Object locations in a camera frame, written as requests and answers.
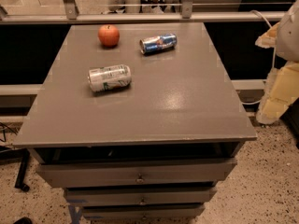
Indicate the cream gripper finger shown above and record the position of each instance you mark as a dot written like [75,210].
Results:
[269,38]
[281,90]

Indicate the silver green 7up can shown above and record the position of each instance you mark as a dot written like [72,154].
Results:
[109,78]

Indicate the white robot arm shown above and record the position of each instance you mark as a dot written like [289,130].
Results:
[287,46]

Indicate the blue silver Red Bull can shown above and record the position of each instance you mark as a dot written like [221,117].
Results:
[157,43]

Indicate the top grey drawer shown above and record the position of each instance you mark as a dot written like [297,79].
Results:
[86,175]

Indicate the grey drawer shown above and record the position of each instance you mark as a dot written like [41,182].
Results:
[141,212]
[86,175]
[139,196]

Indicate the middle grey drawer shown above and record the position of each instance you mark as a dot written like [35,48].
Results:
[139,196]

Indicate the grey drawer cabinet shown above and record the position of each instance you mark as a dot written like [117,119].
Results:
[180,104]

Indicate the red apple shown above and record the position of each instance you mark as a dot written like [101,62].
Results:
[109,35]

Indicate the bottom grey drawer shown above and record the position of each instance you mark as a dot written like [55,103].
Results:
[141,212]

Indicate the black chair leg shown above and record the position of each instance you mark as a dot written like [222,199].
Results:
[17,155]

